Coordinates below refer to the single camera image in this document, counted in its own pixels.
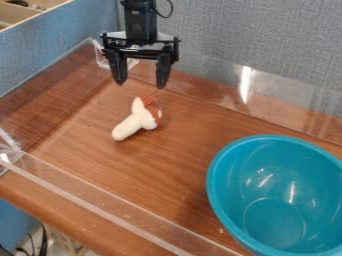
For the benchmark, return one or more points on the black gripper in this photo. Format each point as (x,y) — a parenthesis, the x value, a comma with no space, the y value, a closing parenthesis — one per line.
(120,48)

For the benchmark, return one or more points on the white plush mushroom red cap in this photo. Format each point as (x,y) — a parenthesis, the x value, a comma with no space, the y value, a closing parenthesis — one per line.
(144,117)

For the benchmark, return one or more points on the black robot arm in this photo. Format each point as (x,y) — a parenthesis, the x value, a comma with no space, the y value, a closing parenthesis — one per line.
(140,20)

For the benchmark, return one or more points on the blue plastic bowl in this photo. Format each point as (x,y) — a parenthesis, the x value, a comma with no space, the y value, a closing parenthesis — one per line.
(274,188)

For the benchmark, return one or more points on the clear acrylic left barrier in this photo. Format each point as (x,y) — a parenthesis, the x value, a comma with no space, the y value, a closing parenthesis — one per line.
(87,42)

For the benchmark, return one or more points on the clear acrylic barrier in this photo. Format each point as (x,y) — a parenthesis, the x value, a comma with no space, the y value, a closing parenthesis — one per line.
(143,223)
(87,42)
(242,93)

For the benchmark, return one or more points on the wooden shelf box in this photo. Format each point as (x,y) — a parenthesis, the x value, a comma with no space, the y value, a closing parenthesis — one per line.
(19,11)

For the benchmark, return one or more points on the clear acrylic back barrier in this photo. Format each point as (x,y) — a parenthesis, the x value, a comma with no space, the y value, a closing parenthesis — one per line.
(242,93)

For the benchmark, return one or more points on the clear acrylic front barrier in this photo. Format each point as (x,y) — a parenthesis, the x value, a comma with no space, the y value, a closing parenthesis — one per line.
(143,223)

